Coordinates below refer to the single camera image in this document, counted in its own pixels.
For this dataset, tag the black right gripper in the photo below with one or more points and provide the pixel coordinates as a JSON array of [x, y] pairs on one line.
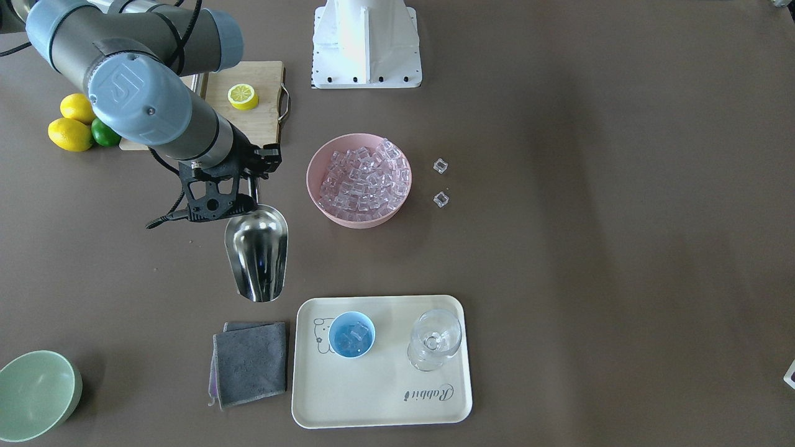
[[244, 155]]

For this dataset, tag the silver metal ice scoop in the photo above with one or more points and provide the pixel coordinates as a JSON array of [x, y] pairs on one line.
[[257, 246]]

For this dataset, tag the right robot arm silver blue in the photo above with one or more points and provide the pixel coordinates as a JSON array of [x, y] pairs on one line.
[[128, 58]]

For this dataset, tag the clear ice cubes pile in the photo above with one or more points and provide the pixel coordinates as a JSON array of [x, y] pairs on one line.
[[366, 180]]

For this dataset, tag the light blue cup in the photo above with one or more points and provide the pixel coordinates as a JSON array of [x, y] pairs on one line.
[[347, 318]]

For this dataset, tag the ice cubes in cup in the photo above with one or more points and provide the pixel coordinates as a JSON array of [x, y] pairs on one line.
[[354, 340]]

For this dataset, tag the stray ice cube lower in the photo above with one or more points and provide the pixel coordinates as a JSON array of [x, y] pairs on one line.
[[441, 199]]

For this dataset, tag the stray ice cube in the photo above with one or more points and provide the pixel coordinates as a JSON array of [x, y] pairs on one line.
[[440, 165], [441, 199]]

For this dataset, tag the stray ice cube upper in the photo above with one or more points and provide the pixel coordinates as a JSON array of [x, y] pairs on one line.
[[440, 165]]

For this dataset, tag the half lemon slice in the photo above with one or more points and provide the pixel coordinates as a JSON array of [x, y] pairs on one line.
[[243, 97]]

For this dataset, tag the wooden cutting board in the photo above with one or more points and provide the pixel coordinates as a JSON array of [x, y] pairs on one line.
[[262, 124]]

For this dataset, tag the steel muddler black tip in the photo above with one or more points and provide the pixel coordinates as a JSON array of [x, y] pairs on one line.
[[199, 84]]

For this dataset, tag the green lime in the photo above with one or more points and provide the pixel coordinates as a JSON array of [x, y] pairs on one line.
[[103, 135]]

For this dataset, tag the yellow lemon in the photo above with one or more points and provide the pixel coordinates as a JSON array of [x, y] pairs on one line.
[[78, 107], [70, 135]]

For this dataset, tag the pink bowl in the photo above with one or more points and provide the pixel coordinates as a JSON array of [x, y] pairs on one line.
[[359, 181]]

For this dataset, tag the grey folded cloth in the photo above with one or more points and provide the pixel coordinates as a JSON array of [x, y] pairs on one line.
[[248, 363]]

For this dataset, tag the cream serving tray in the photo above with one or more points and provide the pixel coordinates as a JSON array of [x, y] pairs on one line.
[[381, 387]]

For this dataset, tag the mint green bowl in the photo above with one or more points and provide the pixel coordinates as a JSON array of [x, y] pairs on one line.
[[39, 391]]

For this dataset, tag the clear wine glass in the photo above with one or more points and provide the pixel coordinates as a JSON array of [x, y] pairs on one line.
[[436, 337]]

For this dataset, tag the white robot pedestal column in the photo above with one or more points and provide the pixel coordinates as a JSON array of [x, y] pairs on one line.
[[365, 45]]

